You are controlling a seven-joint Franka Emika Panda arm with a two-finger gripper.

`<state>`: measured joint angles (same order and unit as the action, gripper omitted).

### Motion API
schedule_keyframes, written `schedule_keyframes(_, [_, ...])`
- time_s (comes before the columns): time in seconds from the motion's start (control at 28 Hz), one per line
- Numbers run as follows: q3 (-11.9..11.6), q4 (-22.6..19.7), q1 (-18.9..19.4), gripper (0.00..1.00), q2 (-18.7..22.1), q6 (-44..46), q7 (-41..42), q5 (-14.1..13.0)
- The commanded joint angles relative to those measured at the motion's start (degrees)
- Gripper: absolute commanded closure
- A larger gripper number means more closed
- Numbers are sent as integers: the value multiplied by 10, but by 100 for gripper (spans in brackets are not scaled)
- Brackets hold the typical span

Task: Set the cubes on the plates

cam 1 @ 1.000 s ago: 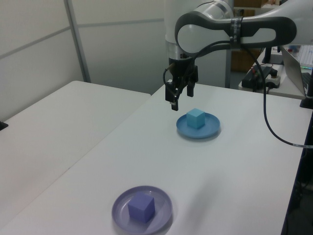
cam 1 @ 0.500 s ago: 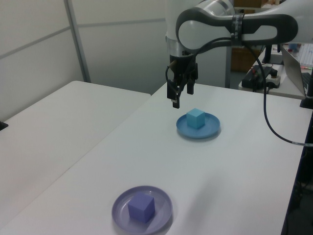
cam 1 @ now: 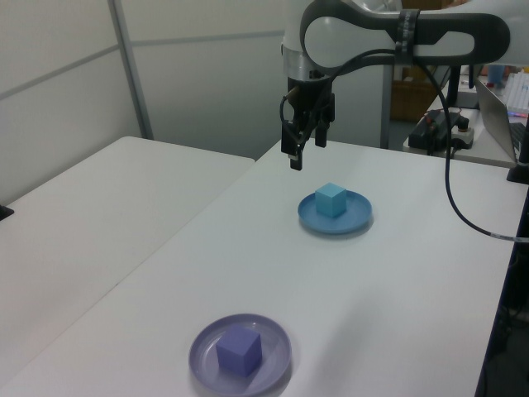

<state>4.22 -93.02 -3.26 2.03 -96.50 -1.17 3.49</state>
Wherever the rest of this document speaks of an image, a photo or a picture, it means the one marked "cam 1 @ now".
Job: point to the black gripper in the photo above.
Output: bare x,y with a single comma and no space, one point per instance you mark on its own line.
303,89

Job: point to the black electronics box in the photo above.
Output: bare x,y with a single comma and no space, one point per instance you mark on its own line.
425,136

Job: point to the grey emergency stop button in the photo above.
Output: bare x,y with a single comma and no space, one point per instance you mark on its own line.
463,132

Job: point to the purple cube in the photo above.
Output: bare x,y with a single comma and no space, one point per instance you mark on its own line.
237,353

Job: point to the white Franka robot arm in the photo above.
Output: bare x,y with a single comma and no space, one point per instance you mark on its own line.
351,33

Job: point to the blue cup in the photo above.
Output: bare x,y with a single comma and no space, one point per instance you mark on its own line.
497,75

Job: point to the light blue cube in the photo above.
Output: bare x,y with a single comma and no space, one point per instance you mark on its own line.
330,202

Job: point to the cardboard box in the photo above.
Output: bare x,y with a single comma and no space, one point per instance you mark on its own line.
407,99

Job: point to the black stand base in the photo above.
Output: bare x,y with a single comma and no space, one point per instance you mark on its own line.
521,167

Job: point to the white partition with grey frame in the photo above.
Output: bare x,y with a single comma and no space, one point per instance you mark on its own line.
128,62

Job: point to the silver laptop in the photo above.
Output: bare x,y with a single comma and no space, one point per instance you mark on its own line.
494,120

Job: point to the black table clamp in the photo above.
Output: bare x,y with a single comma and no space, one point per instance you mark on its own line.
6,211

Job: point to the purple plate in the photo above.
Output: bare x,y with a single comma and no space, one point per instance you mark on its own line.
274,360

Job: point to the blue plate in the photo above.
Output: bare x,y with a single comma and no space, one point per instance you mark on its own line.
351,219

